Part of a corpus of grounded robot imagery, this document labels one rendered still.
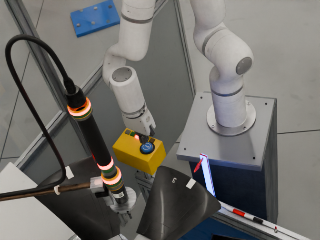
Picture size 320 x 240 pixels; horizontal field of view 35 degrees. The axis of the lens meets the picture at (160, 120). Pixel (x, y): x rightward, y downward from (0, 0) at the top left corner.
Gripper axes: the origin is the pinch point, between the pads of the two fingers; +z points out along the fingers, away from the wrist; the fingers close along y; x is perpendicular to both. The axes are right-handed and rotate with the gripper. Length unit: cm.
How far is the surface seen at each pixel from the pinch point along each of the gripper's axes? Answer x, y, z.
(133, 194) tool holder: 34, -27, -33
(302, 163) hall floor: -84, -26, 113
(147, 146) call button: 0.0, -0.5, 5.1
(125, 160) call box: 5.0, 7.6, 11.6
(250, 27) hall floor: -178, 50, 113
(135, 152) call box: 3.2, 2.8, 6.1
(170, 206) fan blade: 21.8, -25.0, -5.9
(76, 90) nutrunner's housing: 36, -26, -72
